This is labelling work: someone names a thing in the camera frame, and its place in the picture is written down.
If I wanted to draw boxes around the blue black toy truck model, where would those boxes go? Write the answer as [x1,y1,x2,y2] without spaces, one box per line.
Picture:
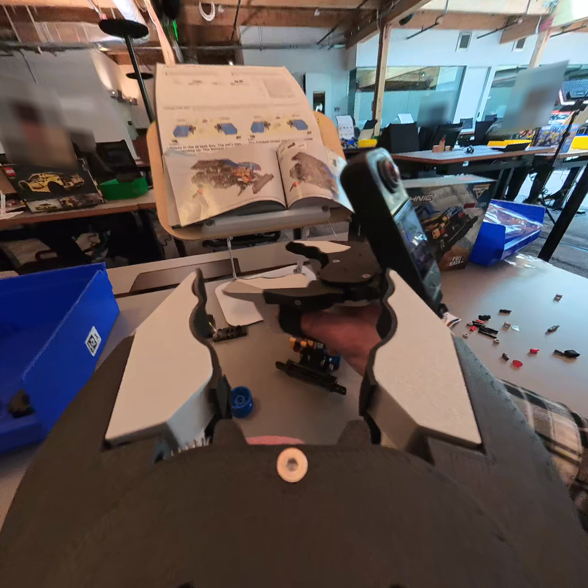
[275,334,348,397]

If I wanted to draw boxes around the black toy set box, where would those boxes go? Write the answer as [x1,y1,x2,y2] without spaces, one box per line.
[403,176,499,272]

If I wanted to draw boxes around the black toy box yellow car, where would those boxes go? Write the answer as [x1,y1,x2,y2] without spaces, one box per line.
[9,161,104,214]

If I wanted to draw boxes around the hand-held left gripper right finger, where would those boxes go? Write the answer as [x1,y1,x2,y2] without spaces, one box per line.
[359,269,483,453]

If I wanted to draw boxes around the black brick piece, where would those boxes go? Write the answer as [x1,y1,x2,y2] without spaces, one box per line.
[7,390,35,419]

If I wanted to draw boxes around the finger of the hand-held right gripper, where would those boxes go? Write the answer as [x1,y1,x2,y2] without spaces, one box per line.
[285,240,383,286]
[225,275,351,307]

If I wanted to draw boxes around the person's right forearm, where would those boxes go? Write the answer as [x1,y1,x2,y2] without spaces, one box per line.
[498,377,588,522]

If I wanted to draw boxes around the blue toy wheel rim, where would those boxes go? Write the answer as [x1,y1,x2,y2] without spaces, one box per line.
[229,385,254,419]

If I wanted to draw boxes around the blue plastic storage bin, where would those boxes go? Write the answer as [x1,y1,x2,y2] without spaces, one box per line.
[469,199,546,268]
[0,263,121,455]

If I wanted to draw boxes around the green plastic bin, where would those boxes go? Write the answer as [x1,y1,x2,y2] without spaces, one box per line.
[100,176,149,201]

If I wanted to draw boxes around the toy building instruction booklet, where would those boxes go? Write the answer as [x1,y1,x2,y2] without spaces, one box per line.
[163,139,354,229]

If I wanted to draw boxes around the black office chair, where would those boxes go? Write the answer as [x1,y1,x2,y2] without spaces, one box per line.
[429,121,464,150]
[380,122,420,153]

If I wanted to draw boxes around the black tripod stand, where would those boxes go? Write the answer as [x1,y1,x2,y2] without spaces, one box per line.
[537,99,588,262]

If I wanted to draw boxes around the wooden side table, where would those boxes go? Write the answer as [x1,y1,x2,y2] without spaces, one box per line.
[0,189,158,232]

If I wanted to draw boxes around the colourful toy box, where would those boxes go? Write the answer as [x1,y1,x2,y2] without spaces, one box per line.
[535,124,588,153]

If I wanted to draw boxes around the person's right hand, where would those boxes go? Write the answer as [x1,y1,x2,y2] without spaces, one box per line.
[300,303,392,378]

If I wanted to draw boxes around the grey desk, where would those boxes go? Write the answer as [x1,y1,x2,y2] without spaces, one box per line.
[0,239,588,533]

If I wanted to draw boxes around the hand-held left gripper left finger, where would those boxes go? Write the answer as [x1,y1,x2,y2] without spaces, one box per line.
[105,269,234,454]

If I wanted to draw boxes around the black round floor lamp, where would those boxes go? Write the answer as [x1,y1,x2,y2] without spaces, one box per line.
[99,18,156,124]

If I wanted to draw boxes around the scattered small brick parts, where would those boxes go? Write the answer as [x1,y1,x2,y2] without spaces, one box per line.
[463,293,582,369]

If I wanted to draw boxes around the long wooden office desk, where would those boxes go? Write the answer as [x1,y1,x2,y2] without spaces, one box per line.
[390,145,588,203]

